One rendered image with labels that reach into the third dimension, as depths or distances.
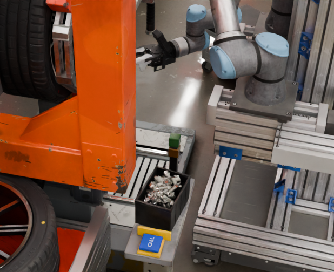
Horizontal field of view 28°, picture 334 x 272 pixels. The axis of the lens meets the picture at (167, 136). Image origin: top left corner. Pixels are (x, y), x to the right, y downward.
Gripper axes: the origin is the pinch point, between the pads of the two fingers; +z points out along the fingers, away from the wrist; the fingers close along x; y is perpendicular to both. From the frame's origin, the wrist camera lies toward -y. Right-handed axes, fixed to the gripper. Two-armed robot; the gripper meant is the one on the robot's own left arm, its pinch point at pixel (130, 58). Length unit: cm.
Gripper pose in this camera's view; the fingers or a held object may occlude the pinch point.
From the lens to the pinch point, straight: 261.1
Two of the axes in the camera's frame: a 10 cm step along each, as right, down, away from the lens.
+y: -0.3, 7.7, 6.3
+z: -8.4, 3.2, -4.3
